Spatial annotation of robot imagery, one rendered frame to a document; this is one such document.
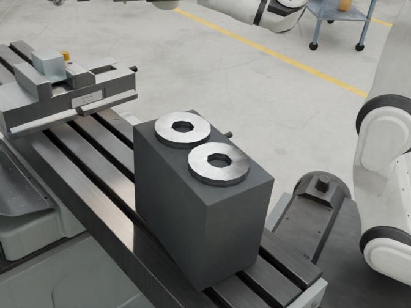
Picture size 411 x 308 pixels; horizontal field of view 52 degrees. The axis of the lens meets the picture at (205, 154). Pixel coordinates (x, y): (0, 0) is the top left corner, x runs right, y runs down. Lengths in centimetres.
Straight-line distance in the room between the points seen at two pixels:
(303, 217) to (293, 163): 124
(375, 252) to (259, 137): 168
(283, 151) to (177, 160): 203
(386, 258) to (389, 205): 13
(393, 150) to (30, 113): 80
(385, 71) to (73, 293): 92
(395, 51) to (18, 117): 81
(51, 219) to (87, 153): 16
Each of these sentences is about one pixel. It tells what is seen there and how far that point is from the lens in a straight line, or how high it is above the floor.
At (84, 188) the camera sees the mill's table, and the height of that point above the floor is 91.
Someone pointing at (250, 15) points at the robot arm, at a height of 119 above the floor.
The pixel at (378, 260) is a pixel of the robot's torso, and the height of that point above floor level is 67.
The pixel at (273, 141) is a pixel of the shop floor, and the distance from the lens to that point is 270.
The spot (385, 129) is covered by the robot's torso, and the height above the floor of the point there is 102.
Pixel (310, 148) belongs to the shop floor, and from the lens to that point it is 272.
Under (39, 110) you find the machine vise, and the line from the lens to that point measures 104.
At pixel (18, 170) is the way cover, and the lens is 106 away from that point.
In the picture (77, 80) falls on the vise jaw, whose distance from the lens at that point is 105.
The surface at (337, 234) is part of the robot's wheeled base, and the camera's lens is 134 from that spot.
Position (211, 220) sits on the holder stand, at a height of 106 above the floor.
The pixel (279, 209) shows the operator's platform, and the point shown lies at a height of 40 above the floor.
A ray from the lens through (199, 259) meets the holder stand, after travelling 64.
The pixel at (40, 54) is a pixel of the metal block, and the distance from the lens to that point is 107.
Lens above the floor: 147
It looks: 36 degrees down
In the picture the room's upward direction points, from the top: 6 degrees clockwise
